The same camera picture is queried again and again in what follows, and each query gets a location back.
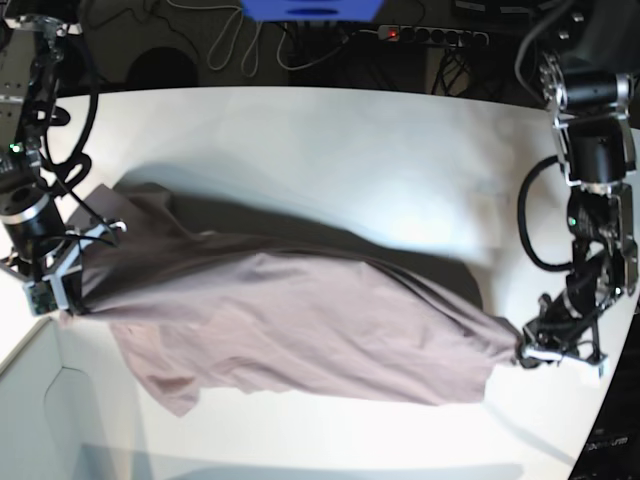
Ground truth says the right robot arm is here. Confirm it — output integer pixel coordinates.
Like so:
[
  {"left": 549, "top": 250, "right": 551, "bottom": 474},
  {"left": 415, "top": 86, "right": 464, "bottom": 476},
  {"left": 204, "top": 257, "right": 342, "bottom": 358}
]
[{"left": 1, "top": 3, "right": 126, "bottom": 316}]

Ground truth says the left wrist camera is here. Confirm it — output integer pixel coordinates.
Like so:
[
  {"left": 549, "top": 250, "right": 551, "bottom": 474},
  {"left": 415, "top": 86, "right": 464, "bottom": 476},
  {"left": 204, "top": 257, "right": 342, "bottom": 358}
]
[{"left": 578, "top": 356, "right": 610, "bottom": 388}]

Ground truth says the mauve t-shirt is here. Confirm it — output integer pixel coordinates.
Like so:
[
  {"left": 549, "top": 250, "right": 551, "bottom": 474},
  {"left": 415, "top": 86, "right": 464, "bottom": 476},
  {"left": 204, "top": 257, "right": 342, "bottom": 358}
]
[{"left": 81, "top": 185, "right": 520, "bottom": 416}]

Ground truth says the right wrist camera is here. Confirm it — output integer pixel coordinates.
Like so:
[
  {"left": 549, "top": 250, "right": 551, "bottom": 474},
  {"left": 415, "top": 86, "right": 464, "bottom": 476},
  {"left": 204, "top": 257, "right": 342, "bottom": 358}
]
[{"left": 23, "top": 281, "right": 68, "bottom": 317}]

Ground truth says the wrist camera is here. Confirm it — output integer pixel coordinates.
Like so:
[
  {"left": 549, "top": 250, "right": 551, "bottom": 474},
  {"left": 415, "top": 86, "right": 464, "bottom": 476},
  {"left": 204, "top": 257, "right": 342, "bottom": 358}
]
[
  {"left": 23, "top": 281, "right": 68, "bottom": 317},
  {"left": 578, "top": 356, "right": 610, "bottom": 388}
]

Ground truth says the black power strip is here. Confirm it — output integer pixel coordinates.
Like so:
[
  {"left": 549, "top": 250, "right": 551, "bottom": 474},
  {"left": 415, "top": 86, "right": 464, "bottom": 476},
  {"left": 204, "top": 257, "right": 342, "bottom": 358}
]
[{"left": 374, "top": 25, "right": 490, "bottom": 48}]

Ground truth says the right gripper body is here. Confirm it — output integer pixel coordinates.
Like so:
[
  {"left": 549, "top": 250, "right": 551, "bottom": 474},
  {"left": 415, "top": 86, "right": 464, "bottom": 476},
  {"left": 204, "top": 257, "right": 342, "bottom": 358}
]
[{"left": 1, "top": 220, "right": 126, "bottom": 299}]

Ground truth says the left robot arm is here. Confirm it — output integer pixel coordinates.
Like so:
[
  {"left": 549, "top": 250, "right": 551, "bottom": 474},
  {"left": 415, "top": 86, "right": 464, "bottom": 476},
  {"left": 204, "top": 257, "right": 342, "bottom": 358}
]
[{"left": 515, "top": 1, "right": 639, "bottom": 371}]

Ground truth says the blue box overhead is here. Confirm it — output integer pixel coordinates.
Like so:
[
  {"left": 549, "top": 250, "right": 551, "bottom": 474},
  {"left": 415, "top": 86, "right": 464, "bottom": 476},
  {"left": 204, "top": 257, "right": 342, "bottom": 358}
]
[{"left": 241, "top": 0, "right": 384, "bottom": 22}]

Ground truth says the grey looped cable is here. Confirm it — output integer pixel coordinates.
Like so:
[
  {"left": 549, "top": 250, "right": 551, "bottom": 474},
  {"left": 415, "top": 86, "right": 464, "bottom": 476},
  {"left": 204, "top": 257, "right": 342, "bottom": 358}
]
[{"left": 207, "top": 9, "right": 266, "bottom": 77}]

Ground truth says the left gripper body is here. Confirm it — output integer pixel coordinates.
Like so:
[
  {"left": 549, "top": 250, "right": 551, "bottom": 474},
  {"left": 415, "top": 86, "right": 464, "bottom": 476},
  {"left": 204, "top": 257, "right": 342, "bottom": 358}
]
[{"left": 517, "top": 294, "right": 608, "bottom": 369}]

